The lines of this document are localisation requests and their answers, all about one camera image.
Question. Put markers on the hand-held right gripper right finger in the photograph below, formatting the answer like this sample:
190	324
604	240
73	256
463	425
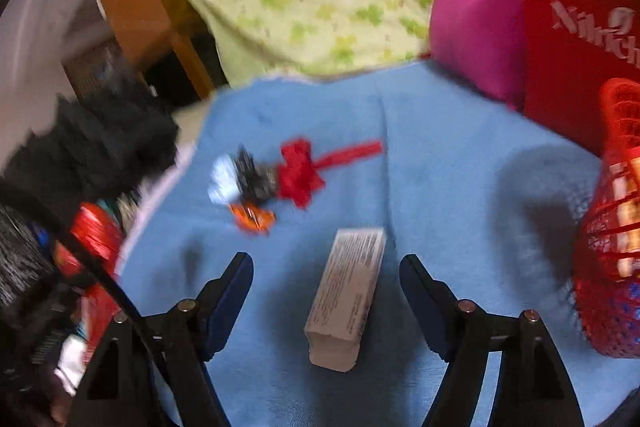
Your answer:
424	302

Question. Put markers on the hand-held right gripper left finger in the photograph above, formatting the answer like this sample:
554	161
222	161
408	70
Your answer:
234	302

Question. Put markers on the white cardboard carton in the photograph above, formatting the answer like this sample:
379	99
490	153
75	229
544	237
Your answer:
345	297

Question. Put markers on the orange plastic packet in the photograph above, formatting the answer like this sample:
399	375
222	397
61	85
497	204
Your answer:
255	219

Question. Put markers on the white wrapper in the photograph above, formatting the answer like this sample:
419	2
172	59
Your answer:
222	182

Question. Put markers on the black plastic bag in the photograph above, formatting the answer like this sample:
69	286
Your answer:
255	179

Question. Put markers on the red mesh ribbon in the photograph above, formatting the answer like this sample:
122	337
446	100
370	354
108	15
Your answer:
300	169

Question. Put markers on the red mesh basket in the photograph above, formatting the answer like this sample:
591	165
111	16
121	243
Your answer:
600	267

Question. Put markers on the blue blanket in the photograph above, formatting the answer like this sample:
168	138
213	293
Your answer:
450	187

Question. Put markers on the red plastic packet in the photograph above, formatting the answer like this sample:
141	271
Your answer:
97	232

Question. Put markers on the black fluffy cloth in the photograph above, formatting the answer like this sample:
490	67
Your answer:
100	147

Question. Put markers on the red paper bag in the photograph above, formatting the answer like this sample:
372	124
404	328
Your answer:
560	72

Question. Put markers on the magenta pillow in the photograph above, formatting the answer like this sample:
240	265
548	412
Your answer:
475	27

